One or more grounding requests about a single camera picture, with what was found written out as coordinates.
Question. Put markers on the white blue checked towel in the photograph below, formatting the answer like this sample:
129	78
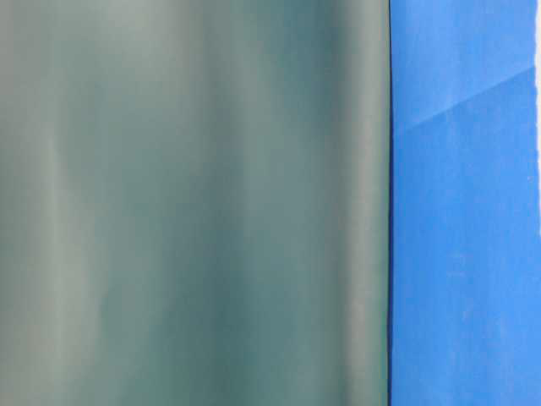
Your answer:
537	83

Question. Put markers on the blurred grey-green panel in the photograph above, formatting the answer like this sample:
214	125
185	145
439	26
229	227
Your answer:
194	202

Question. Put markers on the blue table cloth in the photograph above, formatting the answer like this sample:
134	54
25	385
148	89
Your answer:
465	226

